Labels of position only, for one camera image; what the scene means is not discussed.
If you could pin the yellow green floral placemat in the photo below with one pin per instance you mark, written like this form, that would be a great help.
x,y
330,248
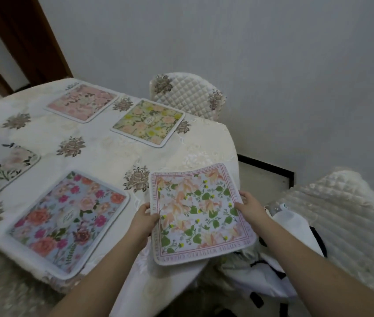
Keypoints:
x,y
147,123

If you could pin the person's right hand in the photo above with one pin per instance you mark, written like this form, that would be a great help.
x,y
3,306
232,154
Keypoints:
x,y
254,211

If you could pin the red blue floral placemat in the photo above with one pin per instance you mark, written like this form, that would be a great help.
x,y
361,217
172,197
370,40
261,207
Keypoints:
x,y
68,224

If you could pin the person's left forearm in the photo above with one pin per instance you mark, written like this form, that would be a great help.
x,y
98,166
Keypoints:
x,y
97,283

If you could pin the brown wooden door frame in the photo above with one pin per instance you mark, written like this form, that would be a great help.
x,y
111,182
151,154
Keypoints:
x,y
31,39

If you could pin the table with cream tablecloth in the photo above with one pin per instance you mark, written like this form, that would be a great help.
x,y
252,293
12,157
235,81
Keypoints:
x,y
41,132

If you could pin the person's right forearm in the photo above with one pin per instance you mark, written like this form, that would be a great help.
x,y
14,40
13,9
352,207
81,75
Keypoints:
x,y
315,277

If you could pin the pink floral placemat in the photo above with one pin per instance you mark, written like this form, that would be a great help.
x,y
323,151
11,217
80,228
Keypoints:
x,y
81,102

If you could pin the cloth-covered dining table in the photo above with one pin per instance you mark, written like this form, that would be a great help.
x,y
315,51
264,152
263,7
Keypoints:
x,y
101,155

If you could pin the person's left hand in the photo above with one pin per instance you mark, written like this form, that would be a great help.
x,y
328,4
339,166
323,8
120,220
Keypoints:
x,y
144,224

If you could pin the clear plastic bottle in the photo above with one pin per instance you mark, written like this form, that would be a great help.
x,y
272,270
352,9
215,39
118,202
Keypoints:
x,y
274,208

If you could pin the orange lily letter-border placemat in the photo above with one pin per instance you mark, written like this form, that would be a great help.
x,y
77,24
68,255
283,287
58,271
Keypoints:
x,y
200,217

